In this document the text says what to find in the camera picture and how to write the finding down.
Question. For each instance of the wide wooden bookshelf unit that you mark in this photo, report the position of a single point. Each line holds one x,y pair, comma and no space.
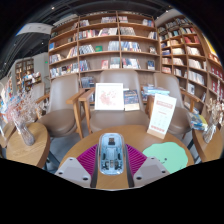
100,36

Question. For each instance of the pile of colourful magazines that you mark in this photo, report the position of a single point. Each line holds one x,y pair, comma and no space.
199,121

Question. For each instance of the green mouse pad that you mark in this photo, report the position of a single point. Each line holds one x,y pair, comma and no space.
170,156

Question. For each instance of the small distant bookshelf unit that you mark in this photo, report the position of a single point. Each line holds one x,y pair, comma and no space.
26,73

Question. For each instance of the white framed flower picture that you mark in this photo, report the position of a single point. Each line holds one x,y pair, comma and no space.
109,96

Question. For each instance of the white hanging ceiling sign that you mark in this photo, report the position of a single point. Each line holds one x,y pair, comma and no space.
35,28

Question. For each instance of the white and red sign stand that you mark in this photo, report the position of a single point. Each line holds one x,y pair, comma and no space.
162,115

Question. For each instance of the glass vase with dried flowers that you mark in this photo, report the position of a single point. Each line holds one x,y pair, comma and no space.
209,131
26,135

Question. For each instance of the beige wooden armchair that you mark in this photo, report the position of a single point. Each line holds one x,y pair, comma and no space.
60,123
180,120
116,121

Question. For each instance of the curved wooden bookshelf unit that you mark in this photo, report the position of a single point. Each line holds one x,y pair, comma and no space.
190,50

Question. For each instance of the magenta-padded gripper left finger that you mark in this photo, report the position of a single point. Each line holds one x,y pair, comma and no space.
85,160

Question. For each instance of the round wooden side table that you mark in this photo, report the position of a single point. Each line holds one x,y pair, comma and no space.
30,150
210,146

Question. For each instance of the blue book stack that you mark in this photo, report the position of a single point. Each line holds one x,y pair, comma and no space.
155,90

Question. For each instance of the dark cover book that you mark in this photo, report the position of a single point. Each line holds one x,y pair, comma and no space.
131,100

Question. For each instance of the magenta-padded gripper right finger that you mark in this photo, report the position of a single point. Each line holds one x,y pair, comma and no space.
138,160

